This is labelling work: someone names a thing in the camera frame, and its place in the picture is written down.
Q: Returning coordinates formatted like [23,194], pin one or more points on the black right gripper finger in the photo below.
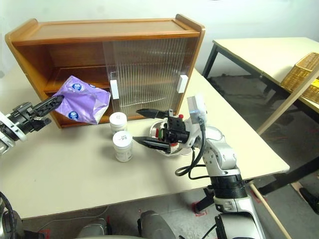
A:
[154,145]
[153,113]

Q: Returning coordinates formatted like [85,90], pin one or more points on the brown wooden cabinet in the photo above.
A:
[99,30]

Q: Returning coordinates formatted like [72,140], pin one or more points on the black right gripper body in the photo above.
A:
[177,129]

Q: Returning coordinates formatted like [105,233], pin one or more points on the woven wicker basket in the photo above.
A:
[312,94]
[301,72]

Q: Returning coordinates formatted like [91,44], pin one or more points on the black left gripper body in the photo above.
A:
[25,117]

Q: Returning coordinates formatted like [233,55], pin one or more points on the clear glass bowl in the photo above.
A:
[155,147]

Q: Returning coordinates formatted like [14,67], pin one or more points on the slanted wooden beam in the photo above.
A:
[286,104]

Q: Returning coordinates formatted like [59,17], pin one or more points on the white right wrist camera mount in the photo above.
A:
[199,107]

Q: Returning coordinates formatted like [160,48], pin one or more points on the white plastic bottle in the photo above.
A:
[122,147]
[118,122]

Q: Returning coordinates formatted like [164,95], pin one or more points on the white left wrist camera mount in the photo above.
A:
[15,133]

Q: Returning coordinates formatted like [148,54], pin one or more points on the beige table with black legs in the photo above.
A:
[261,54]

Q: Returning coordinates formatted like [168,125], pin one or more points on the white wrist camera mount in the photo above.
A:
[199,107]
[15,133]

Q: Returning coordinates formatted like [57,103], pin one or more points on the black table leg frame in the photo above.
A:
[286,179]

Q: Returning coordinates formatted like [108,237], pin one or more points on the dark grey rounded shape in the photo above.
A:
[154,226]
[93,230]

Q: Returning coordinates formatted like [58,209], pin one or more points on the purple tissue pack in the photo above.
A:
[82,102]

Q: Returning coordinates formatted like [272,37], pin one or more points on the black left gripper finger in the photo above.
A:
[48,109]
[51,101]

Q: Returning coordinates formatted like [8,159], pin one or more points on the thin wooden stick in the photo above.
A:
[269,209]

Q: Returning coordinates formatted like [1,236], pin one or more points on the ribbed clear sliding door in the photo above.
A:
[108,62]
[192,62]

